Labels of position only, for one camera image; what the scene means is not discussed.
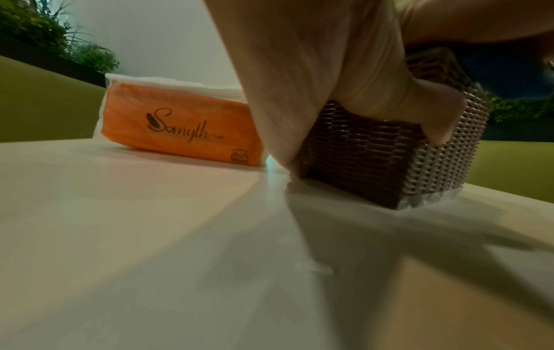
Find person's left hand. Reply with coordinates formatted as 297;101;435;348
203;0;554;179

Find green upholstered bench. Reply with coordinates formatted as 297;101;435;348
0;54;107;144
462;138;554;203

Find green leafy plants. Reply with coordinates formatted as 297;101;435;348
489;95;554;125
0;0;120;74

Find brown woven tissue box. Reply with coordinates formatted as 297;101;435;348
298;46;492;210

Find orange plastic tissue pack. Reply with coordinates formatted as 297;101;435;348
92;72;268;168

